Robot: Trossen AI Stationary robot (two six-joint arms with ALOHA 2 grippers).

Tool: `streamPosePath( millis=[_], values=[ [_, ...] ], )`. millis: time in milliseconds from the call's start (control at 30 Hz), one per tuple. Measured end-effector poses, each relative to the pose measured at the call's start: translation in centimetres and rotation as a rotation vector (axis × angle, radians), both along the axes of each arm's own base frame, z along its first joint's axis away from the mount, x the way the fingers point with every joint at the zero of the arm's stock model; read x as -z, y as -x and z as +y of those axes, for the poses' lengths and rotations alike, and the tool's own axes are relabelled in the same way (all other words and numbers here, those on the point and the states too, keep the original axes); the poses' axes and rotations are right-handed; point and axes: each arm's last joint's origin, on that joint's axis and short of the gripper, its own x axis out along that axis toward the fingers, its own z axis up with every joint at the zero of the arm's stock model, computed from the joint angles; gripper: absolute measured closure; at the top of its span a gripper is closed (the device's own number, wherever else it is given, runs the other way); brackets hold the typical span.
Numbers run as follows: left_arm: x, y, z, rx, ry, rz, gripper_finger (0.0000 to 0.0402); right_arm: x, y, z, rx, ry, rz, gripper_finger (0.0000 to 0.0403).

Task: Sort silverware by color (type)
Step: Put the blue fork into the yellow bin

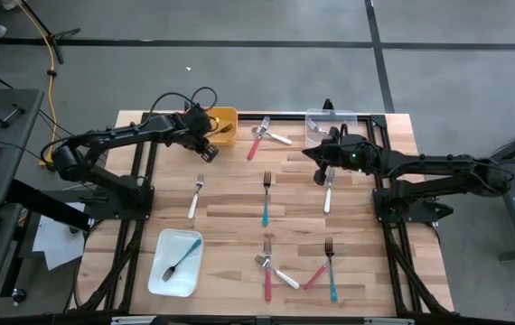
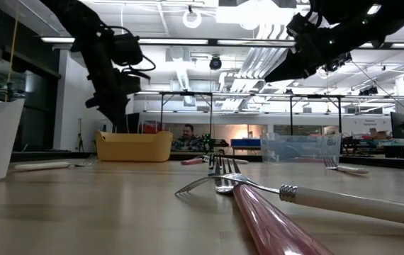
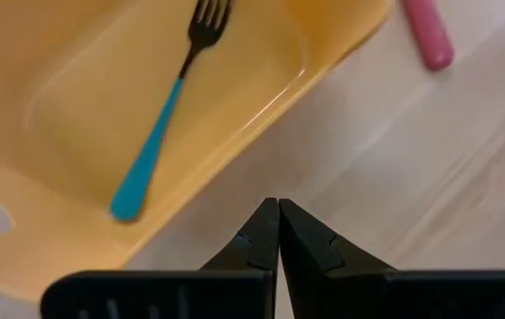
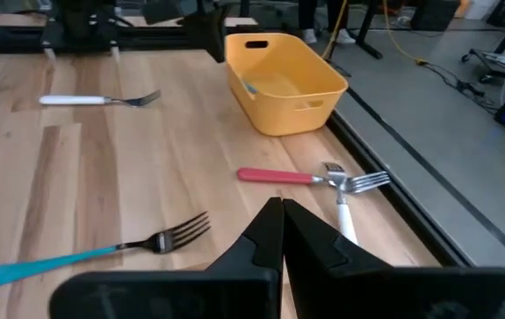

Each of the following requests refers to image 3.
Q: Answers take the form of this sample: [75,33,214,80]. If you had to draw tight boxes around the yellow plastic bin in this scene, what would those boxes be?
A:
[0,0,398,305]

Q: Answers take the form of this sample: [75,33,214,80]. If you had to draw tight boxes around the teal-handled fork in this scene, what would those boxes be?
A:
[109,0,236,224]

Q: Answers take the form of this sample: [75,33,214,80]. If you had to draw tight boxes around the pink-handled fork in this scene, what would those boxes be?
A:
[400,0,455,73]

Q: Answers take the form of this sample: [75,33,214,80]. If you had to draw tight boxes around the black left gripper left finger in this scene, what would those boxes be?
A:
[39,197,280,319]

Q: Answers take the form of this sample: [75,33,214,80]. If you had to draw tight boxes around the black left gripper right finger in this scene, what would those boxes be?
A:
[278,198,505,319]

